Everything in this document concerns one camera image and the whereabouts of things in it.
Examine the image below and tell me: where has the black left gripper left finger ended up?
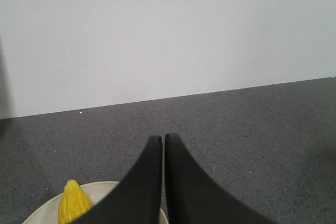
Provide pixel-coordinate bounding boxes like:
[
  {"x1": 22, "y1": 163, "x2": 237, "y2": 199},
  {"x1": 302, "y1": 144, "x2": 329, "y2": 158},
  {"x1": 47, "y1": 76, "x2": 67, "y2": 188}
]
[{"x1": 73, "y1": 136, "x2": 162, "y2": 223}]

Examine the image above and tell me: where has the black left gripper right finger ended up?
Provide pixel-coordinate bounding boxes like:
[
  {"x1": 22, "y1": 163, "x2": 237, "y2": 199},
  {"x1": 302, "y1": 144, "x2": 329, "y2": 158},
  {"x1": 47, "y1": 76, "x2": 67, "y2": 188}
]
[{"x1": 164, "y1": 133, "x2": 272, "y2": 223}]

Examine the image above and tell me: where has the bright yellow corn cob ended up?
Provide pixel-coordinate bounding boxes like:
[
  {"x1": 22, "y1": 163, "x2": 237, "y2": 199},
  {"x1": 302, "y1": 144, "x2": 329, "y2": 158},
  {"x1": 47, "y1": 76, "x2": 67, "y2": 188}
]
[{"x1": 57, "y1": 179, "x2": 92, "y2": 224}]

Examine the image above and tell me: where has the white round plate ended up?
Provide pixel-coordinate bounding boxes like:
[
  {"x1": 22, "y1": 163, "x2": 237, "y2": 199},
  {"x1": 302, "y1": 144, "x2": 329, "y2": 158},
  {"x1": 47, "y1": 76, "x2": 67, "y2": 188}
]
[{"x1": 25, "y1": 181, "x2": 168, "y2": 223}]

